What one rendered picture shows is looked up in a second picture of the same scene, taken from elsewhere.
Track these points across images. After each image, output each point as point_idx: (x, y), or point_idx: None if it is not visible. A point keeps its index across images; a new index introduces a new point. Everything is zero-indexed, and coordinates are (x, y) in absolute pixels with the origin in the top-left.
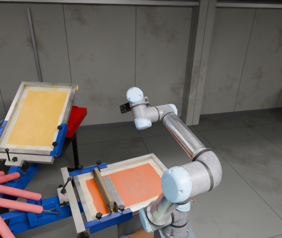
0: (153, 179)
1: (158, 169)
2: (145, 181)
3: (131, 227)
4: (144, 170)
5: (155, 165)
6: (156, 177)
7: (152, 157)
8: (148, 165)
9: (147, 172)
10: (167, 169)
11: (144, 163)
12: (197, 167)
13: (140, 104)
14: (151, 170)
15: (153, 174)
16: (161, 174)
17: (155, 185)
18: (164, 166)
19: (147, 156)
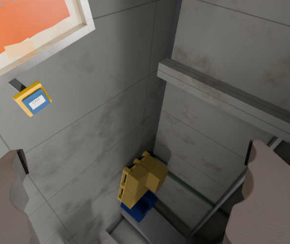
0: (12, 20)
1: (49, 36)
2: (1, 0)
3: None
4: (45, 1)
5: (63, 31)
6: (23, 29)
7: (84, 25)
8: (62, 14)
9: (37, 9)
10: (47, 57)
11: (68, 3)
12: None
13: None
14: (45, 18)
15: (30, 22)
16: (36, 42)
17: None
18: (55, 51)
19: (85, 14)
